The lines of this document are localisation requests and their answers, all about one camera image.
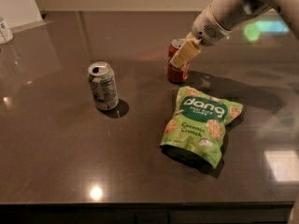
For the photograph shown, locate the white container at left edge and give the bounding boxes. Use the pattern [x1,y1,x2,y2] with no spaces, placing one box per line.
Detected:
[0,17,13,44]

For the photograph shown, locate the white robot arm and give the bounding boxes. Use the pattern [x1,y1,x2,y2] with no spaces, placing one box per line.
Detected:
[170,0,299,68]

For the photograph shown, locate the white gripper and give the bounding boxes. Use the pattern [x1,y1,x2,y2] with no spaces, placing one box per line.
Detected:
[170,6,231,68]

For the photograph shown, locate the silver green soda can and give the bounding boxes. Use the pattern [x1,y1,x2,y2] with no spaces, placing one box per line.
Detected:
[88,62,119,111]

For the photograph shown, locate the red coke can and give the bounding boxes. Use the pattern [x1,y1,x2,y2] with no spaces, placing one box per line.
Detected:
[167,39,190,84]

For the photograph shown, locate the green rice chips bag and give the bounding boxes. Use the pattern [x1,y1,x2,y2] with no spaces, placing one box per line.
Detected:
[160,86,243,169]

